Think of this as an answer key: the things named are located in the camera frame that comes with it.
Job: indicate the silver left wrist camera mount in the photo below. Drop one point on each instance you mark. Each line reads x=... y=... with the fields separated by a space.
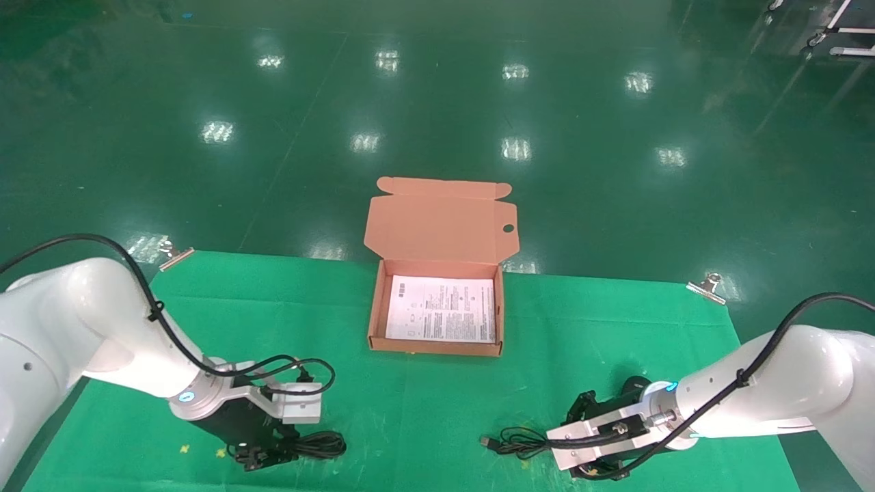
x=301 y=406

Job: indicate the brown cardboard mailer box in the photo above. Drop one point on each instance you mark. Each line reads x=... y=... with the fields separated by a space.
x=437 y=225

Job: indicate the white metal table frame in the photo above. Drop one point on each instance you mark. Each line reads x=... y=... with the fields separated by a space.
x=854 y=29

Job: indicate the metal binder clip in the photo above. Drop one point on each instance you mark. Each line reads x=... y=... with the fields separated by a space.
x=707 y=290
x=176 y=255

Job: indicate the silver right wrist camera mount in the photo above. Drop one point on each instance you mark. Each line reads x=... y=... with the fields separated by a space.
x=581 y=441

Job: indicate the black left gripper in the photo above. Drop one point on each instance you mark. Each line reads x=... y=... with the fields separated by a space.
x=239 y=424

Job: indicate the green table cloth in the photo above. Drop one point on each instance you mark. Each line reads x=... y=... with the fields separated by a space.
x=444 y=410

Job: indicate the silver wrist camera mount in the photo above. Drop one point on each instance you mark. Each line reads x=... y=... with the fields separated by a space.
x=301 y=406
x=581 y=441

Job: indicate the white printed instruction sheet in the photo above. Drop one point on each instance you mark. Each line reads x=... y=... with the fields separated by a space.
x=437 y=307

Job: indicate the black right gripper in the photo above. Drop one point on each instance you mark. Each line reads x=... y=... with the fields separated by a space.
x=632 y=391

